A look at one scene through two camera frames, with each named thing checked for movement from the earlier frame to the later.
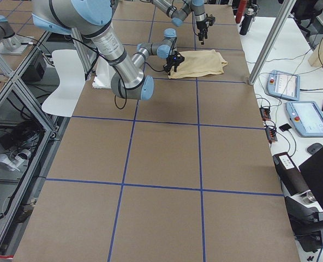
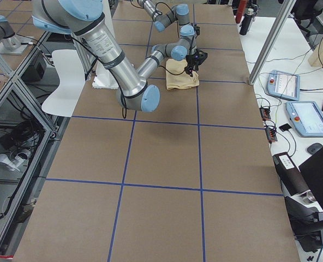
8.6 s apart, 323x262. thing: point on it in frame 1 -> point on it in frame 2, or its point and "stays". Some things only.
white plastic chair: x=72 y=82 stays
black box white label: x=292 y=179 stays
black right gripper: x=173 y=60 -> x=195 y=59
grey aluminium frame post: x=285 y=9 stays
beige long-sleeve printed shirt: x=197 y=63 -> x=183 y=80
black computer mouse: x=313 y=147 stays
